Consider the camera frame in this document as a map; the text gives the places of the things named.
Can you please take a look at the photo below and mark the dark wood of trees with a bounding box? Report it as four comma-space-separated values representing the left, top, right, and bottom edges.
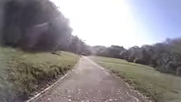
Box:
0, 0, 99, 60

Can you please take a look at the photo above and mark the grass beside kerb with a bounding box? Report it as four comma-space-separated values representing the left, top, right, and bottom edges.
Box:
0, 42, 82, 102

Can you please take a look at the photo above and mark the row of trees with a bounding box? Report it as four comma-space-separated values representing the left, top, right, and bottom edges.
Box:
88, 21, 181, 79

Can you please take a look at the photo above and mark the pale kerb strip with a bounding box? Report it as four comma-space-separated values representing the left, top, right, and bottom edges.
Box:
20, 58, 79, 102

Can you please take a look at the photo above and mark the grey paved path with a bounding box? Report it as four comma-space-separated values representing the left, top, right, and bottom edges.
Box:
20, 48, 181, 102

